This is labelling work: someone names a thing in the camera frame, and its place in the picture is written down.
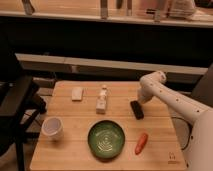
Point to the white rectangular sponge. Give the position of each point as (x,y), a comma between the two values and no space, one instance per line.
(77,94)

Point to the green round plate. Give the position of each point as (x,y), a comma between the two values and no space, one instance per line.
(106,139)

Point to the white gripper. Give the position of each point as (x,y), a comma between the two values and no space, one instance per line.
(142,99)

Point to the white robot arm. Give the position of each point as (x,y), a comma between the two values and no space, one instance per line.
(200,150)

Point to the orange carrot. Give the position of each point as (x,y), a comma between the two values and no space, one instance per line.
(141,143)

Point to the black eraser block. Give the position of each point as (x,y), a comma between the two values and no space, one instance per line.
(137,110)

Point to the white small bottle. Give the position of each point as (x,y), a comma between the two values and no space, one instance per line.
(101,104)

